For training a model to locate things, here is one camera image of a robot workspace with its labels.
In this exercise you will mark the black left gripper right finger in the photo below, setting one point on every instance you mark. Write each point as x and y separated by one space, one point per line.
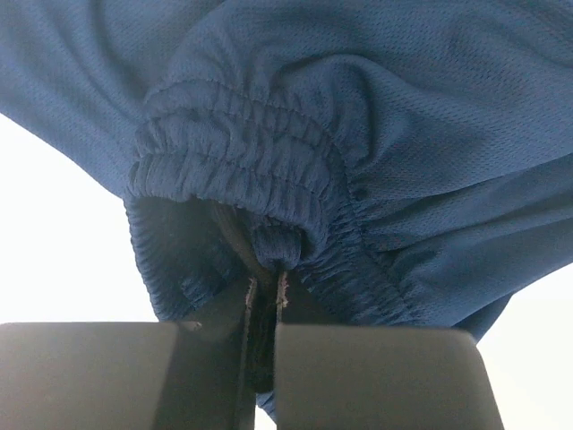
331 376

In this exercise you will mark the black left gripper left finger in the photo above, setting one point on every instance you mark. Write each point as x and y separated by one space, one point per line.
128 375

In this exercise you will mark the navy blue shorts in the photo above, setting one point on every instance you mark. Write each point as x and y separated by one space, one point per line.
408 162

